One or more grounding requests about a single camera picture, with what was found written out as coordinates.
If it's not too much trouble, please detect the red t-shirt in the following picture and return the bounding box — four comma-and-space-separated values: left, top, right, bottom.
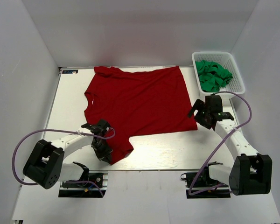
84, 66, 197, 164

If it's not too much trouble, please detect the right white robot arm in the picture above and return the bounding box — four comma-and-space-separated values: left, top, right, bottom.
188, 95, 273, 196

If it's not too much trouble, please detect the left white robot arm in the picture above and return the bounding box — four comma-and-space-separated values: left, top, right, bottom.
23, 119, 115, 189

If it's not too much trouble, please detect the green t-shirt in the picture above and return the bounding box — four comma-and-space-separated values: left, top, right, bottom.
195, 60, 233, 92

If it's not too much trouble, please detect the white plastic basket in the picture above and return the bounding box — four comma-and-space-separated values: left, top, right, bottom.
192, 51, 245, 101

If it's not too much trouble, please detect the blue label sticker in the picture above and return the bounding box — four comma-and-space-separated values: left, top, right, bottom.
62, 70, 78, 74

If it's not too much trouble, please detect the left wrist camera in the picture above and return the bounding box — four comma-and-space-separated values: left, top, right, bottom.
96, 119, 111, 136

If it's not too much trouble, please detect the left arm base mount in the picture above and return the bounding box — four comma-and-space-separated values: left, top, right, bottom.
58, 171, 108, 198

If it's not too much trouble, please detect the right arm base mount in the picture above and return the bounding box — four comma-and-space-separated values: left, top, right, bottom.
180, 172, 231, 199

